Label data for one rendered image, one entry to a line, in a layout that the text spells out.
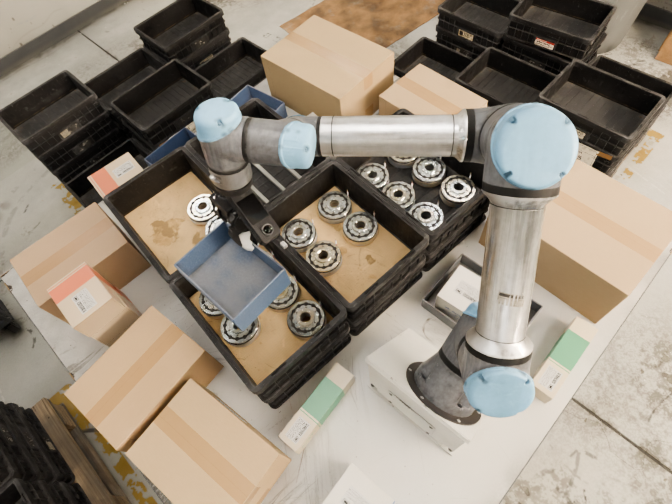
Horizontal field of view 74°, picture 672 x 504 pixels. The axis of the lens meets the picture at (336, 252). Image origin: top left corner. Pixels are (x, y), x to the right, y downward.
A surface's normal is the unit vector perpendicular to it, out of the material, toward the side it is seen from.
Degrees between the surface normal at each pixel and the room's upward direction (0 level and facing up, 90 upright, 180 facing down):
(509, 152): 41
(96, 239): 0
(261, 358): 0
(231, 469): 0
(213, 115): 9
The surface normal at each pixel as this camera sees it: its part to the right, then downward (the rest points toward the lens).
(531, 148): -0.12, 0.21
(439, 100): -0.09, -0.49
